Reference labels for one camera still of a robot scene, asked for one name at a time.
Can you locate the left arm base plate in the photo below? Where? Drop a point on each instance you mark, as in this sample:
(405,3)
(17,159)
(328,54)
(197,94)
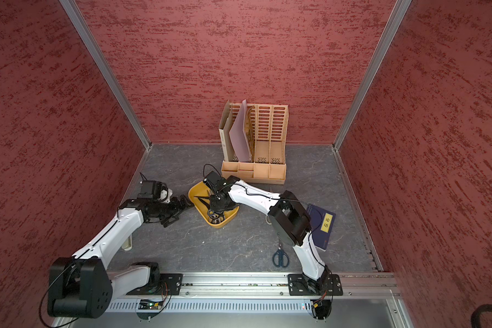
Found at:
(168,284)

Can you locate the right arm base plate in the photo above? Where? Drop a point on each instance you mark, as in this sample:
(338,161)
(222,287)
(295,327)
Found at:
(300,285)

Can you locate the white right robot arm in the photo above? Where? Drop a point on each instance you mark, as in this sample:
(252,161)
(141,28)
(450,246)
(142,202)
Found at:
(287,215)

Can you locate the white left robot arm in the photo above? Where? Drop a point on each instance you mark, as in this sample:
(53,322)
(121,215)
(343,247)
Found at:
(81,286)

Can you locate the black handled scissors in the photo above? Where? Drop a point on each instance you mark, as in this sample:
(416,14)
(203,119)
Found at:
(215,218)

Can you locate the aluminium corner post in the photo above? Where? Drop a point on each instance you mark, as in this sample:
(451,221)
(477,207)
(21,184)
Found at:
(79,23)
(392,26)

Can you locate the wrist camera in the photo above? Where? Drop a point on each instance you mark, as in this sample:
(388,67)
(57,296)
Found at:
(215,182)
(155,191)

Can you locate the dark blue book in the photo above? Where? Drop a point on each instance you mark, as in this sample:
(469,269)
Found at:
(321,221)

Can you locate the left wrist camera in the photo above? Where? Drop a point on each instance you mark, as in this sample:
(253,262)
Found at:
(155,191)

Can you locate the beige plastic file organizer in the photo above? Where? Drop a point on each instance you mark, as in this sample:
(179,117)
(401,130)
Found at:
(266,126)

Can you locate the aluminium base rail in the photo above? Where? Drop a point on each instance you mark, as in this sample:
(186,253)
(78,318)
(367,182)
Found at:
(212,299)

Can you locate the aluminium right corner post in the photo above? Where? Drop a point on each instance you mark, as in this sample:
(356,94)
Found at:
(392,26)

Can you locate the yellow plastic storage tray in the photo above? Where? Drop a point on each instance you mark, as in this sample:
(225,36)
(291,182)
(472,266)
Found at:
(201,189)

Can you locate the dark blue handled scissors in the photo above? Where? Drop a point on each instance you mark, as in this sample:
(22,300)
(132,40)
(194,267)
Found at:
(280,258)

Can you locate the lilac folder in organizer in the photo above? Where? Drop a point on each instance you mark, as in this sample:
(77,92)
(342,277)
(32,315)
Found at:
(238,135)

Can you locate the aluminium left corner post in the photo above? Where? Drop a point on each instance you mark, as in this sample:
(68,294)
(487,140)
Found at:
(79,23)

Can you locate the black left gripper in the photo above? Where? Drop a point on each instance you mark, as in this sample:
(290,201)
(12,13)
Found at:
(176,208)

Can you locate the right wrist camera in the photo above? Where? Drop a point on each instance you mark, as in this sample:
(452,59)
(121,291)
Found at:
(215,182)

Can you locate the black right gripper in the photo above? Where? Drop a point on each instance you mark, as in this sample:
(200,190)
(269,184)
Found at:
(216,208)

